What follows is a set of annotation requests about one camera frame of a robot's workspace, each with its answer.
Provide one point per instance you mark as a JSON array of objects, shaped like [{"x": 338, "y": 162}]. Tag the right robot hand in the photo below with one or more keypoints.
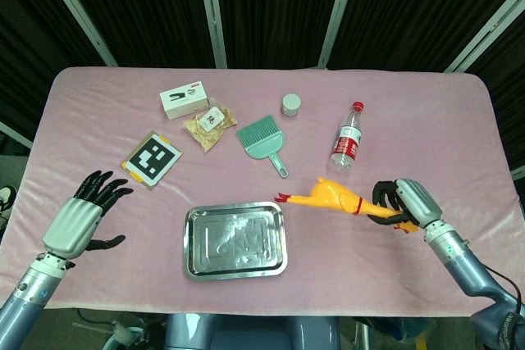
[{"x": 418, "y": 200}]

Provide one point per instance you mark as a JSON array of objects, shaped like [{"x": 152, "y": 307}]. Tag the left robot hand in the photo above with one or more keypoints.
[{"x": 71, "y": 223}]

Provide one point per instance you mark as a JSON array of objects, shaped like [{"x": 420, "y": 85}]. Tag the yellow rubber chicken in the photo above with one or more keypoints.
[{"x": 328, "y": 196}]

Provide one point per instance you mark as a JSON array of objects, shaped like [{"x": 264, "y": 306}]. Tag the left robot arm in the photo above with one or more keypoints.
[{"x": 28, "y": 292}]

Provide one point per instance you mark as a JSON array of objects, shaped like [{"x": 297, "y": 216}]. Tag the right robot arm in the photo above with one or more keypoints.
[{"x": 463, "y": 264}]

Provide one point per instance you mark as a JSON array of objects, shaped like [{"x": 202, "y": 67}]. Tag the stainless steel tray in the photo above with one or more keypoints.
[{"x": 236, "y": 241}]

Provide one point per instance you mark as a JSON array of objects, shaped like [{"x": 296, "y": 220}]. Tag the black white shoe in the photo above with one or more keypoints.
[{"x": 7, "y": 202}]

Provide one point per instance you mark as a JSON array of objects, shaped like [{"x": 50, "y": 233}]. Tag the pink tablecloth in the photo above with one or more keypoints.
[{"x": 369, "y": 276}]

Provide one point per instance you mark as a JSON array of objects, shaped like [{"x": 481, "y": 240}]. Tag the clear water bottle red label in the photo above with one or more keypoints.
[{"x": 348, "y": 141}]

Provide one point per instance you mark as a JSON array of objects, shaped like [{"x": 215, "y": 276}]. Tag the black white marker card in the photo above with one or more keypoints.
[{"x": 152, "y": 159}]

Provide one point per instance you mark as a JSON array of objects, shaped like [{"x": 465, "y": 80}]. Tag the dark ribbed screen panel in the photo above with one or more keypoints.
[
  {"x": 508, "y": 100},
  {"x": 275, "y": 10},
  {"x": 410, "y": 10},
  {"x": 33, "y": 38},
  {"x": 143, "y": 10}
]

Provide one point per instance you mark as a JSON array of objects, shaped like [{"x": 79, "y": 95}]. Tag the small white jar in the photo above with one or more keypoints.
[{"x": 291, "y": 105}]

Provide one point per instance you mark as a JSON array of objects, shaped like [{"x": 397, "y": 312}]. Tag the clear snack bag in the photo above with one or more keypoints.
[{"x": 205, "y": 134}]

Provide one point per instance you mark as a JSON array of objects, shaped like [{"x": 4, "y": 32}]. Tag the white stapler box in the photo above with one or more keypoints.
[{"x": 180, "y": 100}]

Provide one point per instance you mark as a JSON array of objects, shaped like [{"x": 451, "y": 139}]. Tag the teal dustpan brush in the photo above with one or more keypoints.
[{"x": 262, "y": 143}]

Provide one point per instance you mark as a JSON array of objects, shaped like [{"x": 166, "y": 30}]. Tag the grey robot torso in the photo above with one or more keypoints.
[{"x": 246, "y": 333}]

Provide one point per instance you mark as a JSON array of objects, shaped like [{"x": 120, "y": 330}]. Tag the white screen post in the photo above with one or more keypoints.
[
  {"x": 338, "y": 10},
  {"x": 16, "y": 135},
  {"x": 211, "y": 10},
  {"x": 484, "y": 30},
  {"x": 74, "y": 10}
]

